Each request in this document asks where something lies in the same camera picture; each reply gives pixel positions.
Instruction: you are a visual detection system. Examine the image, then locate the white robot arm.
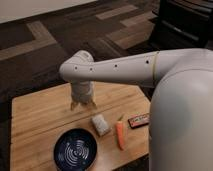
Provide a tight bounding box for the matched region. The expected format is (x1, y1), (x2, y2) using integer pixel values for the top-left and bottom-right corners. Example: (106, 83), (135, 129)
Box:
(59, 48), (213, 171)

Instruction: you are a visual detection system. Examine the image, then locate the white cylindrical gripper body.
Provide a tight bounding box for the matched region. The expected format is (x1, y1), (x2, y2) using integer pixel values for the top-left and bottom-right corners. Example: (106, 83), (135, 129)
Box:
(71, 81), (93, 103)

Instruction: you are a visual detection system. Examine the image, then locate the dark blue ceramic bowl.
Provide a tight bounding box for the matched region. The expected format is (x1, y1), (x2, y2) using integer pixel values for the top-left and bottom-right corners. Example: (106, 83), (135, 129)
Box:
(53, 128), (97, 171)

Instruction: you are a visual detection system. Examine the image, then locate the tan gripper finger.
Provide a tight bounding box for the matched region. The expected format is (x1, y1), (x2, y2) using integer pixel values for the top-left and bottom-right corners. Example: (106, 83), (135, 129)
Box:
(70, 102), (79, 111)
(88, 101), (97, 109)

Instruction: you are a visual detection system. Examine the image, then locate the dark candy bar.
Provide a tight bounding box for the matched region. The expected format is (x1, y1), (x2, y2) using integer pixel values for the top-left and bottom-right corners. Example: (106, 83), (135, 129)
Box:
(128, 113), (149, 129)

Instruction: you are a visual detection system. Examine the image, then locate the orange carrot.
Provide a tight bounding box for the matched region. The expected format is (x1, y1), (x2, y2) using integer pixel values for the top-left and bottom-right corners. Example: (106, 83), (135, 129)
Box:
(116, 115), (125, 150)

